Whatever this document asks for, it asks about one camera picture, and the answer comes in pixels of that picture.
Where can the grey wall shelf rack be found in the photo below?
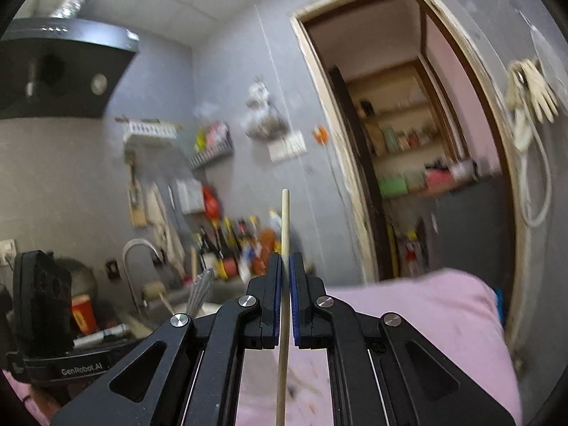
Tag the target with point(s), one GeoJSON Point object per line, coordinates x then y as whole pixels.
{"type": "Point", "coordinates": [213, 153]}

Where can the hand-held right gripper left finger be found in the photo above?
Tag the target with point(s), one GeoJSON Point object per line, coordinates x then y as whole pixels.
{"type": "Point", "coordinates": [278, 301]}

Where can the white wall box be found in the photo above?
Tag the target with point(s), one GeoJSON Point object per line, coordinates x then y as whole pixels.
{"type": "Point", "coordinates": [190, 196]}

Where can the hanging white mesh bag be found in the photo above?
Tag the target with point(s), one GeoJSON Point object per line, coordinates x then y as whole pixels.
{"type": "Point", "coordinates": [539, 40]}

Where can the cream rubber gloves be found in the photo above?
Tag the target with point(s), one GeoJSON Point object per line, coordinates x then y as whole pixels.
{"type": "Point", "coordinates": [545, 93]}

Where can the wooden cutting board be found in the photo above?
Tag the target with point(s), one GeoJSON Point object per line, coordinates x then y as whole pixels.
{"type": "Point", "coordinates": [136, 199]}

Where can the silver metal tube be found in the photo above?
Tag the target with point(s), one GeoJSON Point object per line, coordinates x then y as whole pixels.
{"type": "Point", "coordinates": [102, 335]}

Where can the wooden chopstick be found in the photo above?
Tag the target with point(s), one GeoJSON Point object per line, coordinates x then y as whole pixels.
{"type": "Point", "coordinates": [166, 304]}
{"type": "Point", "coordinates": [285, 230]}

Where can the metal spoon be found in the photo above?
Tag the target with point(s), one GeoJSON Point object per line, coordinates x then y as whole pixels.
{"type": "Point", "coordinates": [206, 286]}

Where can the silver foil duct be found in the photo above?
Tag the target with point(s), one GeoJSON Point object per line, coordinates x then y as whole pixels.
{"type": "Point", "coordinates": [69, 3]}

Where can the metal fork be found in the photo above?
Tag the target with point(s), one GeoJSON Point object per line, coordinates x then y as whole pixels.
{"type": "Point", "coordinates": [195, 295]}

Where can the wooden shelf cabinet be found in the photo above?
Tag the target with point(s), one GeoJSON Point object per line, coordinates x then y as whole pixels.
{"type": "Point", "coordinates": [399, 128]}

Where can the grey appliance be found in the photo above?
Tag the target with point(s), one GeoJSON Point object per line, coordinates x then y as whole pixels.
{"type": "Point", "coordinates": [452, 226]}

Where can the wooden door frame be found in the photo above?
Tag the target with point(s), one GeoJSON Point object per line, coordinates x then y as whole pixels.
{"type": "Point", "coordinates": [355, 177]}

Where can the red plastic bag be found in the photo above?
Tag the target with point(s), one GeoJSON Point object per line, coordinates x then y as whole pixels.
{"type": "Point", "coordinates": [211, 203]}

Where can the white wall basket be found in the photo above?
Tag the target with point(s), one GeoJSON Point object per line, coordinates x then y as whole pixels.
{"type": "Point", "coordinates": [148, 129]}

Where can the chrome faucet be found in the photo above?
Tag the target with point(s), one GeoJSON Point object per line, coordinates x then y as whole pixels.
{"type": "Point", "coordinates": [133, 257]}

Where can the white wall switch panel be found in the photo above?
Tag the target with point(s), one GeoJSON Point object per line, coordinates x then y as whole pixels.
{"type": "Point", "coordinates": [287, 147]}

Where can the row of condiment bottles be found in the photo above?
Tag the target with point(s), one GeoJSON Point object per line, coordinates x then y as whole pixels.
{"type": "Point", "coordinates": [239, 248]}

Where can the hanging beige towel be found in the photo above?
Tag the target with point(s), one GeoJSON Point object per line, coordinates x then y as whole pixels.
{"type": "Point", "coordinates": [164, 226]}

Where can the orange wall hook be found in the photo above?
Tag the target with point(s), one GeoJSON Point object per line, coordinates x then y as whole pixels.
{"type": "Point", "coordinates": [319, 134]}

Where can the hanging plastic bag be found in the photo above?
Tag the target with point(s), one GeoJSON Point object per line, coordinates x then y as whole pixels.
{"type": "Point", "coordinates": [262, 115]}

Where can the black range hood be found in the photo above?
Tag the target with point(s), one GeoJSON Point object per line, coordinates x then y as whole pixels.
{"type": "Point", "coordinates": [62, 71]}

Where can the green box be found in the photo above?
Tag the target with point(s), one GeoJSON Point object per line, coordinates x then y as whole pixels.
{"type": "Point", "coordinates": [393, 185]}

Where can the red cup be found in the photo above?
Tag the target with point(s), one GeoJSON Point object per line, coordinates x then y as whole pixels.
{"type": "Point", "coordinates": [84, 315]}

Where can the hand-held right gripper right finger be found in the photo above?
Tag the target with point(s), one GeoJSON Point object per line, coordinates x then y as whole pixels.
{"type": "Point", "coordinates": [293, 306]}

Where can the pink table cloth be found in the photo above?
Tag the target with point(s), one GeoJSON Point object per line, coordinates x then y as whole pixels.
{"type": "Point", "coordinates": [426, 310]}

